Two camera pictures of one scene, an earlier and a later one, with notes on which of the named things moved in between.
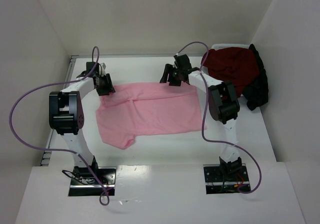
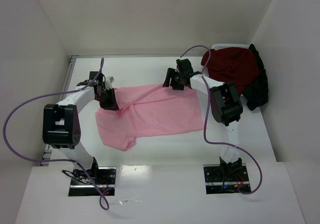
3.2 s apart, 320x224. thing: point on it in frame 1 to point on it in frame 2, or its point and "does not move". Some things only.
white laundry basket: x=218 y=46 does not move
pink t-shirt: x=136 y=108 does not move
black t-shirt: x=256 y=93 does not move
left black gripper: x=105 y=85 to x=107 y=96
